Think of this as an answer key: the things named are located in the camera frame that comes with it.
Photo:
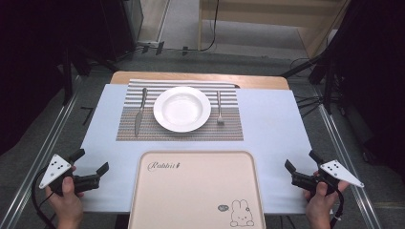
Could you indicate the black metal stand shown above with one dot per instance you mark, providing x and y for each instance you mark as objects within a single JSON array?
[{"x": 67, "y": 79}]

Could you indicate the beige plastic tray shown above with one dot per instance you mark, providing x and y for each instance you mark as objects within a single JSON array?
[{"x": 194, "y": 191}]

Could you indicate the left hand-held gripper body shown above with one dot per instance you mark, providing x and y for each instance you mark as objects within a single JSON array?
[{"x": 54, "y": 170}]

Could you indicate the person's left hand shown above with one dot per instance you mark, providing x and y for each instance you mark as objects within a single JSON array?
[{"x": 67, "y": 206}]

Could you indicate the silver table knife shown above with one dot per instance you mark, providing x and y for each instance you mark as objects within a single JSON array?
[{"x": 138, "y": 119}]

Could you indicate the striped woven placemat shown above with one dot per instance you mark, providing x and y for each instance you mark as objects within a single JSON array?
[{"x": 229, "y": 130}]

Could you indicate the silver fork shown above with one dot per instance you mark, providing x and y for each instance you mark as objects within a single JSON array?
[{"x": 219, "y": 108}]

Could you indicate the person's right hand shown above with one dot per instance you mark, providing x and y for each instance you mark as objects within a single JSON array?
[{"x": 319, "y": 208}]

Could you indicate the white deep plate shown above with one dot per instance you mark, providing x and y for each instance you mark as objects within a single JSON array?
[{"x": 182, "y": 109}]

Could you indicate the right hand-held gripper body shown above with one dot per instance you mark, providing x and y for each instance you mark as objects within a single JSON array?
[{"x": 340, "y": 173}]

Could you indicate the white table cover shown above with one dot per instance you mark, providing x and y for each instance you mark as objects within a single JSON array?
[{"x": 273, "y": 133}]

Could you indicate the light wooden shelf unit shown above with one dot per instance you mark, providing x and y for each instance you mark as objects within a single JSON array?
[{"x": 270, "y": 12}]

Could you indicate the black tripod stand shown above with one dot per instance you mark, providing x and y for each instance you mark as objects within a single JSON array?
[{"x": 328, "y": 86}]

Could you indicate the aluminium floor rail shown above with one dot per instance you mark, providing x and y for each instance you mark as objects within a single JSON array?
[
  {"x": 344, "y": 149},
  {"x": 38, "y": 159}
]

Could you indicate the dark curtain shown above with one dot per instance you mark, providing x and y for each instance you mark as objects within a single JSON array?
[
  {"x": 31, "y": 63},
  {"x": 379, "y": 79}
]

